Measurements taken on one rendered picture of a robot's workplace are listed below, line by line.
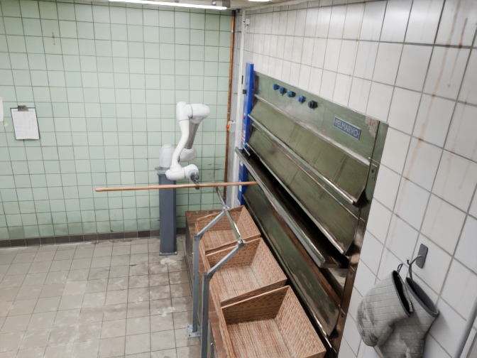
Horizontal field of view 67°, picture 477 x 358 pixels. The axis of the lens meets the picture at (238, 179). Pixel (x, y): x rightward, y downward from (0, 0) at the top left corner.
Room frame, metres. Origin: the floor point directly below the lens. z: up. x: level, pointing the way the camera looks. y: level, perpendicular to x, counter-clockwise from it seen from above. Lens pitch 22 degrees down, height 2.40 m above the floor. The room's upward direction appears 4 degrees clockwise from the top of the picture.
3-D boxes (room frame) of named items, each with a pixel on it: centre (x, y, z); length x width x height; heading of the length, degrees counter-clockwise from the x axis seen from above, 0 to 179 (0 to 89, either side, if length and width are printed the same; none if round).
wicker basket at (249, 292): (2.25, -0.08, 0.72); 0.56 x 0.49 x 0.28; 17
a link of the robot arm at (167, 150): (3.58, 0.75, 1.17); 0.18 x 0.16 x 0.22; 121
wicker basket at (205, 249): (2.84, 0.08, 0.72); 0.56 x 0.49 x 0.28; 16
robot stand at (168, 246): (3.58, 0.76, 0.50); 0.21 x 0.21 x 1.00; 11
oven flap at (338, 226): (2.35, -0.33, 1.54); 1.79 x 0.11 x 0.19; 15
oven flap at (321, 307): (2.35, -0.33, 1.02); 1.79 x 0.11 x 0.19; 15
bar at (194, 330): (2.49, 0.23, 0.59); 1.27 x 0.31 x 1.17; 15
